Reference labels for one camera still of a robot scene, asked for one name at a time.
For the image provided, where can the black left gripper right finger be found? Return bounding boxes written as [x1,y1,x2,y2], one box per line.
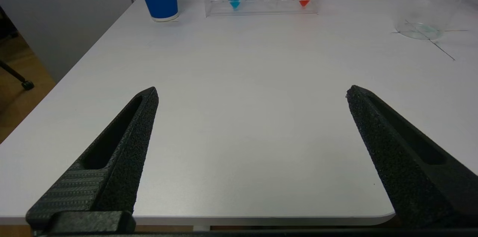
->
[346,85,478,228]

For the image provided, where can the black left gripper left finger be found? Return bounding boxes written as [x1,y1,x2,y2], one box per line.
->
[25,87,159,227]

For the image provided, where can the clear glass beaker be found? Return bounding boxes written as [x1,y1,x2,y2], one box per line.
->
[394,0,478,40]

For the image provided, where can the black tripod stand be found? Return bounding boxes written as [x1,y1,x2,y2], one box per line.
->
[0,5,35,91]

